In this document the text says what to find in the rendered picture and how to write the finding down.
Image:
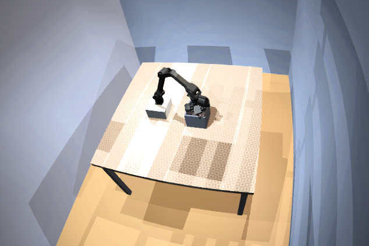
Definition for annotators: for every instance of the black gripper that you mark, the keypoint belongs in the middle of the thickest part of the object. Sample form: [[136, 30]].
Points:
[[189, 107]]

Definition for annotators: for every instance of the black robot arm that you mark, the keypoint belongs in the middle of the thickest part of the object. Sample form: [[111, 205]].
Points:
[[190, 88]]

